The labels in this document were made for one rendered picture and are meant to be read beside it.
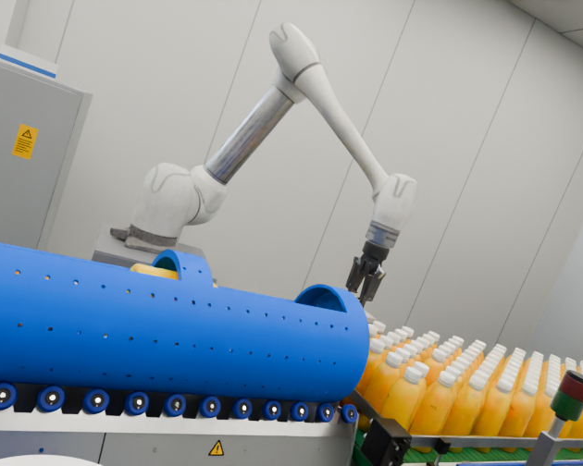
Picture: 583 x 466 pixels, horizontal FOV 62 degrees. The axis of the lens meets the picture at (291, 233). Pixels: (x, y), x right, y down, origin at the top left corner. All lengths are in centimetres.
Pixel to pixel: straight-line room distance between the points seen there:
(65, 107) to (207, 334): 174
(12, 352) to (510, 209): 470
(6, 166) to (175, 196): 117
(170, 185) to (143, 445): 80
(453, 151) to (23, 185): 344
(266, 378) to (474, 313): 434
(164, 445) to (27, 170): 174
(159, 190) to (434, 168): 331
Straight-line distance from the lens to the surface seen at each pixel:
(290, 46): 152
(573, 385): 133
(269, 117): 167
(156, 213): 155
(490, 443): 154
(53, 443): 100
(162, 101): 374
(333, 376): 112
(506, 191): 506
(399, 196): 139
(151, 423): 103
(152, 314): 89
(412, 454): 139
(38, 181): 254
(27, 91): 251
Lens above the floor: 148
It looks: 8 degrees down
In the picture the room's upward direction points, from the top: 21 degrees clockwise
